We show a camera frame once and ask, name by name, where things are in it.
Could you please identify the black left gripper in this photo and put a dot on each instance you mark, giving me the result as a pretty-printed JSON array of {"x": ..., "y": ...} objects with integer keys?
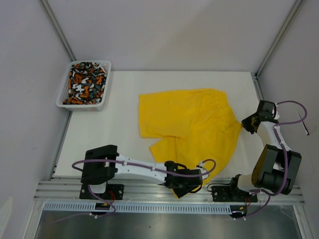
[{"x": 180, "y": 193}]

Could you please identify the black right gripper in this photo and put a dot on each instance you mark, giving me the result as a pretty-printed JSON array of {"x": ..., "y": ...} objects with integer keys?
[{"x": 245, "y": 123}]

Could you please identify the yellow shorts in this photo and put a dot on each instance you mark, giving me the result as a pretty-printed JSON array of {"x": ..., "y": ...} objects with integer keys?
[{"x": 191, "y": 126}]

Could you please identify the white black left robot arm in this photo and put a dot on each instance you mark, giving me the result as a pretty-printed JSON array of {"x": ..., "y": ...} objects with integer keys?
[{"x": 96, "y": 173}]

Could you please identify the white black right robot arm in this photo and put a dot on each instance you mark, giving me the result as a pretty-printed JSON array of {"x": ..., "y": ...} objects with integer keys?
[{"x": 276, "y": 169}]

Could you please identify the camouflage patterned shorts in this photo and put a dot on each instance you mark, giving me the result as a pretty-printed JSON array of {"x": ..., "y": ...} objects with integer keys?
[{"x": 86, "y": 83}]

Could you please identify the white plastic basket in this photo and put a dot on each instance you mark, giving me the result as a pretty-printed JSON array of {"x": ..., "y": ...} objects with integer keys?
[{"x": 63, "y": 89}]

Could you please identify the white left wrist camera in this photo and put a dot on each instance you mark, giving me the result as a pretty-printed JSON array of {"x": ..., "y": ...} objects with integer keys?
[{"x": 201, "y": 168}]

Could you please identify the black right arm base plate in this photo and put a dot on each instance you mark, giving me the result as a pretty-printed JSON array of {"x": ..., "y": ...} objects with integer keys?
[{"x": 223, "y": 193}]

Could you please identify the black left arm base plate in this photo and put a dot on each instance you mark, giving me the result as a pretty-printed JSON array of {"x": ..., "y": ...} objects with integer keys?
[{"x": 102, "y": 193}]

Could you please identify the aluminium corner post right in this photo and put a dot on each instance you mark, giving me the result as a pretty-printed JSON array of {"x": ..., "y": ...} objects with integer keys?
[{"x": 287, "y": 23}]

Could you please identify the aluminium corner post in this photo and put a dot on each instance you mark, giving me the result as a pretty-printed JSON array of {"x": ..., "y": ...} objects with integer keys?
[
  {"x": 57, "y": 28},
  {"x": 287, "y": 23}
]

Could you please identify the white slotted cable duct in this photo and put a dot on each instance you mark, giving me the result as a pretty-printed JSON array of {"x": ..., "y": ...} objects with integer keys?
[{"x": 140, "y": 208}]

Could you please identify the aluminium corner post left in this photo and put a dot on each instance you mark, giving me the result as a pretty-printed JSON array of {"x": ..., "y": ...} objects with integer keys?
[{"x": 57, "y": 28}]

